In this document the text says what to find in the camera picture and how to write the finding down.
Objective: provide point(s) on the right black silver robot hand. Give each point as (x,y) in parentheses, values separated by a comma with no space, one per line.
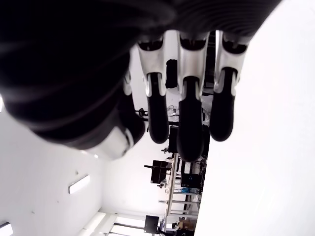
(61,73)

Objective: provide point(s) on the black computer monitor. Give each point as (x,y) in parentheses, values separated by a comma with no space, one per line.
(151,223)
(173,140)

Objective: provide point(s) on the black computer case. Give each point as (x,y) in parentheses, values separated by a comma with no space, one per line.
(192,180)

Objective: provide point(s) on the brown cardboard box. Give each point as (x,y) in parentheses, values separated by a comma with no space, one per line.
(187,224)

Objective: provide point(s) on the white ceiling light panel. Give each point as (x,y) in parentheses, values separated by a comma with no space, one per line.
(78,184)
(6,228)

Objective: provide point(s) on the white metal desk frame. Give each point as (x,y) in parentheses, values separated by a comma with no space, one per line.
(172,191)

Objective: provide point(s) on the small black monitor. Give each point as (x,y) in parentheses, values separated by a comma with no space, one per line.
(160,172)

